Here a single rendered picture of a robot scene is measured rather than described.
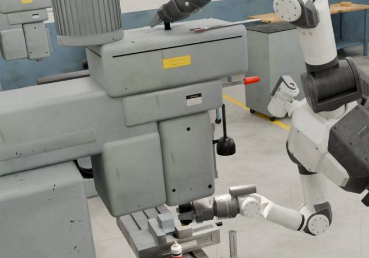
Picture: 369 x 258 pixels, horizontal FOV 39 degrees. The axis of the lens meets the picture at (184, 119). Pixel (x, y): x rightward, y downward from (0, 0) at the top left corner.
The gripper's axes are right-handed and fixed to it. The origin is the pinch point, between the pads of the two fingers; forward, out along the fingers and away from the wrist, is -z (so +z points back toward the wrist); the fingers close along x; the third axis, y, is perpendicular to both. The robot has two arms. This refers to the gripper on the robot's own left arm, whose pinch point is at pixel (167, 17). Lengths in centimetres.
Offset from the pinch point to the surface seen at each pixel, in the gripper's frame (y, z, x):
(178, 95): -23.9, -2.9, -8.1
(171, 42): -9.8, 5.9, -9.3
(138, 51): -8.5, 1.5, -18.9
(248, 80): -28.9, 5.7, 15.1
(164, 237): -67, -59, 4
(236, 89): 9, -399, 486
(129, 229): -61, -89, 10
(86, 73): 1.0, -41.6, -7.8
